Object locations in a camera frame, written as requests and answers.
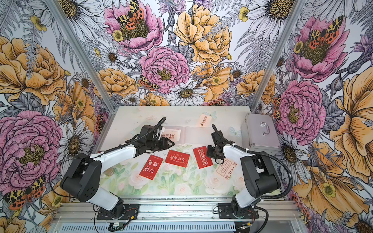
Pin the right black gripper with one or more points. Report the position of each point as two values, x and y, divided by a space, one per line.
210 148

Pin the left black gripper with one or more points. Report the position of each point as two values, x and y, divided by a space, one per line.
164 144

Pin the red card with round emblem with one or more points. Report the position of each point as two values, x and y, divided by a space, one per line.
203 161

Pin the red landscape greeting card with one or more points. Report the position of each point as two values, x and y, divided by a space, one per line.
177 158

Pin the pink photo album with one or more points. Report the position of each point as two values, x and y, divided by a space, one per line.
188 135

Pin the cream card with red characters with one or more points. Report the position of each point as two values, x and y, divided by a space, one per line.
172 134

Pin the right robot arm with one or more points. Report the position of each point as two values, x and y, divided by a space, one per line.
259 175

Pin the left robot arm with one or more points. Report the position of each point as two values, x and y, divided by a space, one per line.
82 179

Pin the cream card with framed text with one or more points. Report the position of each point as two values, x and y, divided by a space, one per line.
226 169

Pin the red card with white characters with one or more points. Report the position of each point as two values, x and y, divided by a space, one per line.
151 167

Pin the small pink card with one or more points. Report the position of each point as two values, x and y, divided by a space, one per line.
204 121

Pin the silver metal case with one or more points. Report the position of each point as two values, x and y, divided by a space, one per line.
258 133

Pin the small green circuit board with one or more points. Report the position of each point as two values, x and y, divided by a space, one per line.
116 226

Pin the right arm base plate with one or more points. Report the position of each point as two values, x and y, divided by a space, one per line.
233 211

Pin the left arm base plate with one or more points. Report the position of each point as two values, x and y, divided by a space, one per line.
121 212

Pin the aluminium rail frame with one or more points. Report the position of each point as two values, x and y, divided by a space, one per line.
181 214

